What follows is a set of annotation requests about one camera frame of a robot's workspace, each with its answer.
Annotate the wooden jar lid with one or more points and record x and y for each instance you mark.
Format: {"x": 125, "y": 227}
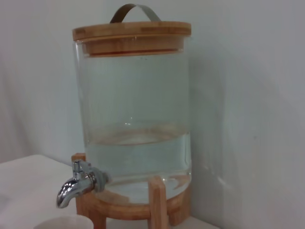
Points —
{"x": 133, "y": 35}

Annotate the glass water dispenser jar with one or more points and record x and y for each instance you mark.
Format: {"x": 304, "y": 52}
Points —
{"x": 135, "y": 107}

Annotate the wooden dispenser stand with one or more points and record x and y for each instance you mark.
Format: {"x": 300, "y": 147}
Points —
{"x": 133, "y": 213}

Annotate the red ceramic cup white inside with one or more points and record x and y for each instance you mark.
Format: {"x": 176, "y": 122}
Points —
{"x": 64, "y": 223}

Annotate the chrome faucet tap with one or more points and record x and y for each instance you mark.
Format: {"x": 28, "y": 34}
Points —
{"x": 76, "y": 186}

